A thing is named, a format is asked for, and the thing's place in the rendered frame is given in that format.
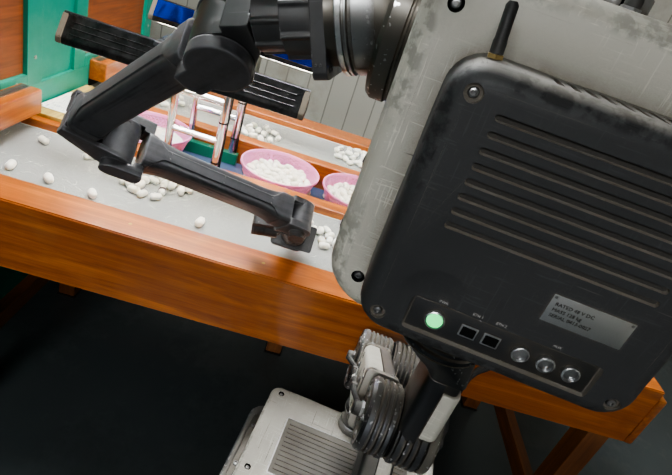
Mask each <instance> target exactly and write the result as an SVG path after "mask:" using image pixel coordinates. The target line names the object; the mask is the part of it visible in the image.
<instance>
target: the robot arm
mask: <svg viewBox="0 0 672 475"><path fill-rule="evenodd" d="M261 51H262V52H264V54H265V55H267V54H287V55H288V59H289V60H311V62H312V76H313V79H314V81H325V80H331V79H332V78H334V77H335V76H337V75H338V74H340V73H341V72H342V70H341V68H340V66H333V65H332V64H331V63H330V60H329V58H328V55H327V51H326V46H325V38H324V27H323V0H199V1H198V5H197V9H196V10H195V11H194V14H193V17H192V18H189V19H187V20H186V21H184V22H183V23H181V24H180V25H179V26H178V27H177V28H176V29H175V30H174V31H173V33H172V34H171V35H170V36H169V37H168V38H166V39H165V40H164V41H163V42H161V43H160V44H158V45H157V46H156V47H154V48H153V49H151V50H150V51H148V52H147V53H145V54H144V55H142V56H141V57H139V58H138V59H136V60H135V61H133V62H132V63H131V64H129V65H128V66H126V67H125V68H123V69H122V70H120V71H119V72H117V73H116V74H114V75H113V76H111V77H110V78H108V79H107V80H106V81H104V82H103V83H101V84H100V85H98V86H97V87H95V88H94V89H92V90H90V91H88V92H82V91H81V90H78V89H76V90H75V91H74V92H72V94H71V96H70V97H71V98H70V101H69V103H68V106H67V108H66V111H67V112H66V113H65V114H64V116H63V118H62V121H61V124H60V126H59V128H58V129H57V134H59V135H60V136H62V137H63V138H64V139H66V140H67V141H69V142H70V143H72V144H73V145H74V146H76V147H77V148H79V149H80V150H82V151H83V152H84V153H86V154H87V155H89V156H90V157H92V158H93V159H94V160H97V161H98V162H99V165H98V169H99V170H100V171H102V172H103V173H106V174H108V175H111V176H113V177H116V178H119V179H121V180H124V181H127V182H129V183H132V184H136V183H139V182H140V181H141V178H142V175H143V174H148V175H153V176H157V177H160V178H163V179H166V180H169V181H171V182H174V183H176V184H179V185H181V186H184V187H186V188H189V189H191V190H194V191H197V192H199V193H202V194H204V195H207V196H209V197H212V198H214V199H217V200H219V201H222V202H224V203H227V204H229V205H232V206H235V207H237V208H240V209H242V210H245V211H247V212H250V213H252V214H254V216H253V217H254V218H253V222H252V229H251V234H254V235H260V236H265V237H271V239H270V241H271V243H272V244H274V245H277V246H280V247H282V248H286V249H290V250H293V251H296V252H298V251H302V252H306V253H310V252H311V249H312V246H313V242H314V239H315V236H316V232H317V228H315V227H312V226H311V225H312V219H313V213H314V207H315V205H314V204H313V203H312V202H310V201H309V200H307V199H304V198H302V197H299V196H297V195H294V196H292V195H290V194H288V193H286V192H279V191H275V190H271V189H268V188H265V187H263V186H260V185H258V184H256V183H253V182H251V181H249V180H246V179H244V178H242V177H240V176H237V175H235V174H233V173H230V172H228V171H226V170H223V169H221V168H219V167H217V166H214V165H212V164H210V163H207V162H205V161H203V160H200V159H198V158H196V157H194V156H191V155H189V154H187V153H184V152H182V151H180V150H178V149H176V148H174V147H172V146H170V145H169V144H167V143H166V142H164V141H163V140H161V139H160V138H159V137H158V136H156V135H155V133H156V130H157V126H158V124H156V123H154V122H152V121H150V120H148V119H145V118H143V117H141V116H139V115H140V114H141V113H143V112H145V111H147V110H149V109H151V108H152V107H154V106H156V105H158V104H160V103H162V102H164V101H165V100H167V99H169V98H171V97H173V96H175V95H177V94H178V93H180V92H182V91H184V90H186V89H188V90H190V91H192V92H194V93H196V94H198V95H201V96H202V95H204V94H206V93H208V92H210V91H212V90H217V91H221V92H237V91H241V90H243V89H245V88H246V87H248V85H249V84H250V83H253V79H254V75H255V67H256V63H257V60H258V58H259V56H260V53H261ZM139 140H142V142H141V144H140V147H139V150H138V153H137V156H136V159H135V162H134V163H133V164H132V162H133V158H134V155H135V152H136V149H137V146H138V143H139Z"/></svg>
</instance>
